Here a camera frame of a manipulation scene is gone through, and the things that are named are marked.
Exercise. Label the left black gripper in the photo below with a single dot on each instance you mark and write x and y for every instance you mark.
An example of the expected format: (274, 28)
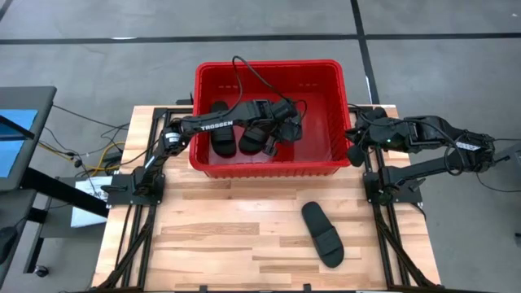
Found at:
(281, 112)

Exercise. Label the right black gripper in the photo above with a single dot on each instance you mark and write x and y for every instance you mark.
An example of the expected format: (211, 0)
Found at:
(386, 134)

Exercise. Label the black rubber slide sandal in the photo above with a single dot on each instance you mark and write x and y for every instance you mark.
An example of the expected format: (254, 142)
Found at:
(252, 142)
(223, 140)
(321, 232)

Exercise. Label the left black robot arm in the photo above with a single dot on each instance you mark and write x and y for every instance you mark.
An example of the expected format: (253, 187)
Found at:
(215, 124)

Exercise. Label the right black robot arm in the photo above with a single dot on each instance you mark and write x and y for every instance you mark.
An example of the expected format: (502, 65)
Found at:
(439, 130)

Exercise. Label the red plastic bin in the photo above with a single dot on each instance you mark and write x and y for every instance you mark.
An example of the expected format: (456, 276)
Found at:
(321, 134)

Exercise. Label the white box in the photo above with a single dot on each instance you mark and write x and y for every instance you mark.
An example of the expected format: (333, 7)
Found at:
(87, 215)

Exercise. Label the black monitor stand bar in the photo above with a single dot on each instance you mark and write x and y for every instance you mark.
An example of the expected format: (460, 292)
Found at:
(61, 191)

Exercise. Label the grey monitor with blue screen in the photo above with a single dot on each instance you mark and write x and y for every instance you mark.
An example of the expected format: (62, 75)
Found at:
(36, 101)

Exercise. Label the black stand leg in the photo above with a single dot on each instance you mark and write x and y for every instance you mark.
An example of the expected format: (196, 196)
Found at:
(34, 252)

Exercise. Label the black caster wheel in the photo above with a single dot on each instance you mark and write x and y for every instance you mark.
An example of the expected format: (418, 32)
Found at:
(41, 271)

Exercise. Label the grey desk panel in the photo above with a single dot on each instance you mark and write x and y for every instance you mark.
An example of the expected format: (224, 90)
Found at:
(16, 211)

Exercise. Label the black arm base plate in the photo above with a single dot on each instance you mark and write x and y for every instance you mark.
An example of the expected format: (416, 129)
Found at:
(411, 197)
(118, 197)

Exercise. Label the black table edge rail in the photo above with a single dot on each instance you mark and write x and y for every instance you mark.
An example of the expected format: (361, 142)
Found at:
(260, 291)

